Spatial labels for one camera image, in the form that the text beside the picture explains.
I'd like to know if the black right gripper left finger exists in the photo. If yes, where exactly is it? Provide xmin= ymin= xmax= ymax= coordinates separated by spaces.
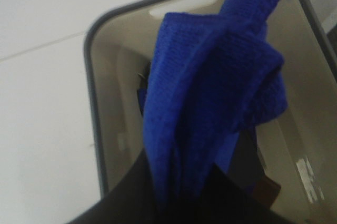
xmin=70 ymin=150 xmax=167 ymax=223

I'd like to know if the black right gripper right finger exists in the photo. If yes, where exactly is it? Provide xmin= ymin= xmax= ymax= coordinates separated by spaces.
xmin=168 ymin=165 xmax=281 ymax=223

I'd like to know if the blue towel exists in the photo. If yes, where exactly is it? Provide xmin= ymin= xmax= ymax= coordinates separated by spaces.
xmin=143 ymin=0 xmax=287 ymax=223

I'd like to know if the beige bin with grey rim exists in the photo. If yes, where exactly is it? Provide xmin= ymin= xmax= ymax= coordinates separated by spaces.
xmin=84 ymin=0 xmax=336 ymax=223

